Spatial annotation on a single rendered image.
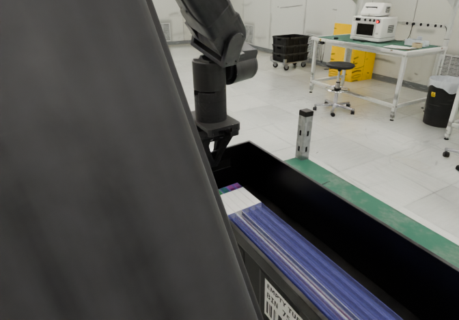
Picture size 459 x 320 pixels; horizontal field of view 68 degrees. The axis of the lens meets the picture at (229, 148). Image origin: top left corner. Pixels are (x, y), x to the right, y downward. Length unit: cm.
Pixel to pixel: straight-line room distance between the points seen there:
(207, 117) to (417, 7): 561
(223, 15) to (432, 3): 554
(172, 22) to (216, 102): 948
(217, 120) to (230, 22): 17
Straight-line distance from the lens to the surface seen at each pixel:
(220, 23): 51
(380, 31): 477
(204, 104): 59
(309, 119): 99
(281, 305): 43
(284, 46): 670
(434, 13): 594
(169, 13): 1001
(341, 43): 481
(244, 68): 63
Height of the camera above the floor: 141
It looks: 25 degrees down
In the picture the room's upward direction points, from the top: straight up
